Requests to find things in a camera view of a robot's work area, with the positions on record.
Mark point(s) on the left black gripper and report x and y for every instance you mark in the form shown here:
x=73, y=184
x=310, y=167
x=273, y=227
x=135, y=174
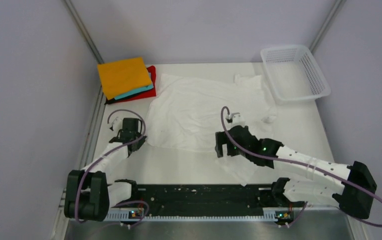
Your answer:
x=140, y=142

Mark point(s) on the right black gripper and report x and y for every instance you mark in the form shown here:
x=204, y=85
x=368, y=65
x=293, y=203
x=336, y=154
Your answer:
x=222, y=138

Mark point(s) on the white t shirt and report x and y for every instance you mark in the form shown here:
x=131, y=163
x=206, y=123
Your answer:
x=183, y=119

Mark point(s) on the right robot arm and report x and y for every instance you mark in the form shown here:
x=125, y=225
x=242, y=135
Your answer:
x=326, y=183

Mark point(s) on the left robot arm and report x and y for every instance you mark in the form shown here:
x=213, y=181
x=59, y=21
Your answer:
x=89, y=195

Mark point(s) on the black folded t shirt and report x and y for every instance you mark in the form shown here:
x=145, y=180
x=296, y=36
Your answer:
x=109, y=101

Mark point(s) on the teal folded t shirt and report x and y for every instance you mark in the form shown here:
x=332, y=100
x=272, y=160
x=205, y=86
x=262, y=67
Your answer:
x=135, y=92

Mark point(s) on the orange folded t shirt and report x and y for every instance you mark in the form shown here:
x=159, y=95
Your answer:
x=122, y=76

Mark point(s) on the red folded t shirt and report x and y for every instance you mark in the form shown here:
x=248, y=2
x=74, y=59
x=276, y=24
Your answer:
x=152, y=93

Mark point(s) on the white plastic basket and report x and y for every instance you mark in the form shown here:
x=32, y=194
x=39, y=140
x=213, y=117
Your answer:
x=293, y=74

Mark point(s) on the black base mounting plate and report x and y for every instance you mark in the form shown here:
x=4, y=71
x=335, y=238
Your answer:
x=208, y=200

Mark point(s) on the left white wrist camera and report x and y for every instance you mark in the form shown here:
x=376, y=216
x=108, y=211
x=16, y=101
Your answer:
x=116, y=124

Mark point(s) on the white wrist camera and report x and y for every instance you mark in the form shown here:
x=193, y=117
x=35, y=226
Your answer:
x=116, y=124
x=235, y=119

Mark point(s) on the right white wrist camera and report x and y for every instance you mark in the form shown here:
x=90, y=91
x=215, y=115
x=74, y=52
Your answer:
x=235, y=119

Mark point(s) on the left aluminium frame rail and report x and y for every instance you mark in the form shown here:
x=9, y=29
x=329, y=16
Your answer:
x=87, y=151

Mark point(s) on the white slotted cable duct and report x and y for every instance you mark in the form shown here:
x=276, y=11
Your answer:
x=123, y=216

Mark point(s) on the left corner metal post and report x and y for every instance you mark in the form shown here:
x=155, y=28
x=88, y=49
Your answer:
x=83, y=30

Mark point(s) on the corner metal post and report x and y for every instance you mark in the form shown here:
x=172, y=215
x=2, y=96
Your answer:
x=329, y=19
x=83, y=30

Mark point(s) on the right corner metal post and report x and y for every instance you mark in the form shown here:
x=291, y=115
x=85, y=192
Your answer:
x=329, y=19

